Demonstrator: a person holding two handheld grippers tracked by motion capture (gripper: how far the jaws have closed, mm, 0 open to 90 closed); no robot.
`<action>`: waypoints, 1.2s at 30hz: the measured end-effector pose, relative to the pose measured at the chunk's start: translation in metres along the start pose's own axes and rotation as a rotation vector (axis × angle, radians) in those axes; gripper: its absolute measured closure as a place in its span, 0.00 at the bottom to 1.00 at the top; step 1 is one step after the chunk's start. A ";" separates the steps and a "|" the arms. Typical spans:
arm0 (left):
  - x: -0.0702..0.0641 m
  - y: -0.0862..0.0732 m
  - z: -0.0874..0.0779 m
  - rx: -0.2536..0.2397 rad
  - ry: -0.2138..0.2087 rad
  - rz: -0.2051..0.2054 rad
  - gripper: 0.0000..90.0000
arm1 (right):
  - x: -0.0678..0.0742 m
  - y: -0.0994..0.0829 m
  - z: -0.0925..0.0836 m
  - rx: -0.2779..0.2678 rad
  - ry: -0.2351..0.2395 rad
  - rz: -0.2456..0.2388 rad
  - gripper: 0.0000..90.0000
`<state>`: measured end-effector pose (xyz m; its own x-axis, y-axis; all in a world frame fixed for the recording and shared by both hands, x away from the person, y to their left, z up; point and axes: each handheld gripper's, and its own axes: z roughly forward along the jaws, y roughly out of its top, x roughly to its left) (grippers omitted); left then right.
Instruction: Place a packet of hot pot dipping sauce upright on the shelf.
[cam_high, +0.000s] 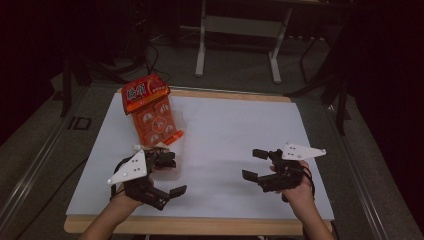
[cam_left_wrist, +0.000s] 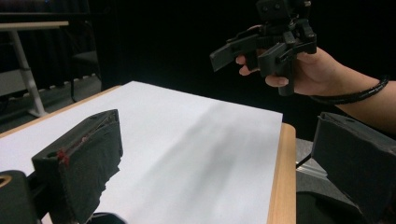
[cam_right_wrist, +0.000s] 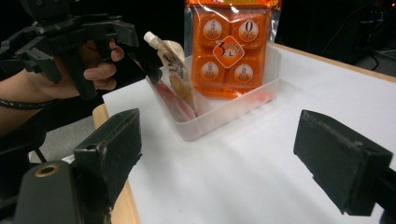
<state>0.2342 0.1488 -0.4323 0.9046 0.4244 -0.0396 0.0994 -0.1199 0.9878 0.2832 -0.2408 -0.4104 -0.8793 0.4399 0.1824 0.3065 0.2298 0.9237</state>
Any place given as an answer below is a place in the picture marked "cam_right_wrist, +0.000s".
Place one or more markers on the beige spout pouch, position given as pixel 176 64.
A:
pixel 177 71

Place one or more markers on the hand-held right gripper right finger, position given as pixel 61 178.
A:
pixel 339 161

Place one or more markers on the clear red snack packet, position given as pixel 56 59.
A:
pixel 169 98

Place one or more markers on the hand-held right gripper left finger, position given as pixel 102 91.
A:
pixel 109 149

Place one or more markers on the large orange snack packet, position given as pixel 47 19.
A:
pixel 230 53

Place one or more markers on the clear plastic container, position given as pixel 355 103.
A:
pixel 218 121

